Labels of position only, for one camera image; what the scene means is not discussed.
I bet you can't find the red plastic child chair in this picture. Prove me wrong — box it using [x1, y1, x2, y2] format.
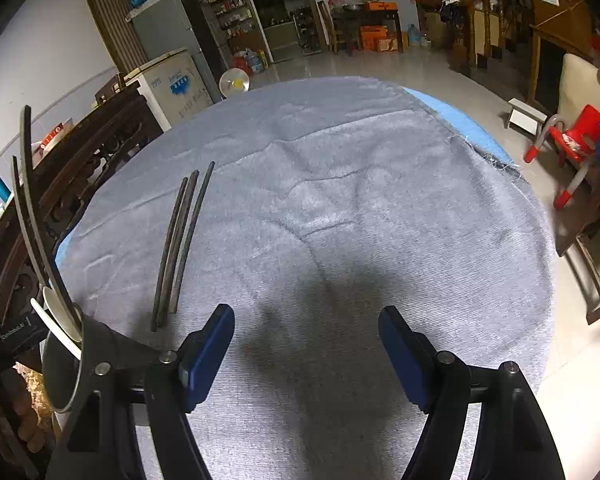
[523, 104, 600, 211]

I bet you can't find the glass shelf cabinet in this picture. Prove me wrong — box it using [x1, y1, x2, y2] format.
[195, 0, 267, 72]

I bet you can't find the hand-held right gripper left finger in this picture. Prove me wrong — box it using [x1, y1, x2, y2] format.
[45, 304, 236, 480]

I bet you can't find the striped wooden door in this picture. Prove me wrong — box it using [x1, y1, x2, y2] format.
[78, 0, 154, 77]

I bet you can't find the grey refrigerator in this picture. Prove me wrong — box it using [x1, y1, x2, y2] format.
[126, 0, 232, 102]

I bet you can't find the white chest freezer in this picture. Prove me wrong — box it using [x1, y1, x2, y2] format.
[124, 47, 214, 129]

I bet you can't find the beige armchair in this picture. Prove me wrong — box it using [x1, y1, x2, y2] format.
[555, 52, 600, 167]

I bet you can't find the white plastic spoon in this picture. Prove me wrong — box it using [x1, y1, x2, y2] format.
[30, 298, 84, 359]
[42, 285, 84, 344]

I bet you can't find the blue table cover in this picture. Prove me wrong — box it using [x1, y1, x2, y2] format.
[54, 86, 522, 268]

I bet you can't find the large orange box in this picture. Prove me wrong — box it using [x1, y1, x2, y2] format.
[359, 25, 389, 51]

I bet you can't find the red and white bowl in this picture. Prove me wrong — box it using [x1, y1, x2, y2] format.
[40, 120, 74, 154]

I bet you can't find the dark wooden side table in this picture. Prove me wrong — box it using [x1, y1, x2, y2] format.
[324, 0, 406, 57]

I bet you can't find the white step stool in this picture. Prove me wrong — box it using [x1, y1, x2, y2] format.
[504, 97, 549, 139]

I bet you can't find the dark high-back wooden chair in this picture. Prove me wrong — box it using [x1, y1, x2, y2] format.
[94, 74, 127, 107]

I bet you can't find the grey table cloth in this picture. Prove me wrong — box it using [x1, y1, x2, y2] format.
[55, 76, 556, 480]

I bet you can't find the small floor fan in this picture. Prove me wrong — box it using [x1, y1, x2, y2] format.
[218, 67, 252, 96]

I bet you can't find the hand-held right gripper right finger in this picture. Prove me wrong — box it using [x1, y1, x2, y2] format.
[378, 305, 566, 480]

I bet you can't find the wooden stair railing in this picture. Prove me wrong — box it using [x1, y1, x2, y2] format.
[449, 0, 537, 74]

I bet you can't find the brown wooden chair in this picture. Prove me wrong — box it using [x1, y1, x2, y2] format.
[554, 170, 600, 327]

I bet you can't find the carved dark wooden sideboard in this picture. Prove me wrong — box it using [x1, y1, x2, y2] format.
[0, 82, 164, 332]

